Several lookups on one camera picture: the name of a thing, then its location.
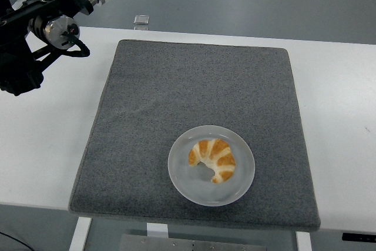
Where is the thin black floor cable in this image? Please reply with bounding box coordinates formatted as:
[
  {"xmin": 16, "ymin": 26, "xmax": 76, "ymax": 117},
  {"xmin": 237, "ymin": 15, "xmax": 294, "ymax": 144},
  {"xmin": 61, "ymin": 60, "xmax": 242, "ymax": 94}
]
[{"xmin": 0, "ymin": 230, "xmax": 26, "ymax": 247}]

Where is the black table control panel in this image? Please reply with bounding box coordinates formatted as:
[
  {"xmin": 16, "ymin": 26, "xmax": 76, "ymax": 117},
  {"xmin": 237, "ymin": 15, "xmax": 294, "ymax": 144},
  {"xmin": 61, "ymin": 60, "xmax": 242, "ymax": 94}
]
[{"xmin": 342, "ymin": 232, "xmax": 376, "ymax": 242}]

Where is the grey metal plate with screws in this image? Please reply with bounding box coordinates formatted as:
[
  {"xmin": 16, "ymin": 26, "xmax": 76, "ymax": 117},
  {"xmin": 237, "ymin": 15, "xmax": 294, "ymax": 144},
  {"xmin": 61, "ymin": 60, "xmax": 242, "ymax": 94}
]
[{"xmin": 119, "ymin": 234, "xmax": 267, "ymax": 251}]

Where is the grey felt mat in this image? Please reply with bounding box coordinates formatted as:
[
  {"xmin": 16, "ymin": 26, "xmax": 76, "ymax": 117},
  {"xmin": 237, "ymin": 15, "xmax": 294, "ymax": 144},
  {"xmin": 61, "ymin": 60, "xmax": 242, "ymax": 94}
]
[{"xmin": 68, "ymin": 39, "xmax": 321, "ymax": 232}]

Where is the white table leg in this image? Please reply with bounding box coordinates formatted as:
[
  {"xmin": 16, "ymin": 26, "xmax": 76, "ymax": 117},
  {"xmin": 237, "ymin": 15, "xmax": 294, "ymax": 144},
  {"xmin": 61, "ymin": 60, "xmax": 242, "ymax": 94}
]
[
  {"xmin": 146, "ymin": 223, "xmax": 169, "ymax": 237},
  {"xmin": 296, "ymin": 231, "xmax": 313, "ymax": 251},
  {"xmin": 69, "ymin": 217, "xmax": 93, "ymax": 251}
]

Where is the golden croissant bread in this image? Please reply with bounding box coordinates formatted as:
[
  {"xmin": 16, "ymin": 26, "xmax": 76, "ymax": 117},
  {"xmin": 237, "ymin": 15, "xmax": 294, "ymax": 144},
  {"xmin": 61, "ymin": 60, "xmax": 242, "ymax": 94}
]
[{"xmin": 188, "ymin": 138, "xmax": 237, "ymax": 184}]

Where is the pale grey round plate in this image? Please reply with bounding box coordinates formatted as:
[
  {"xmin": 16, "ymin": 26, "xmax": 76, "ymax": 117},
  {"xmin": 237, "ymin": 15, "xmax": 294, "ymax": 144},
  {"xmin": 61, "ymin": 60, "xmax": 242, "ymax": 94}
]
[{"xmin": 167, "ymin": 125, "xmax": 256, "ymax": 207}]

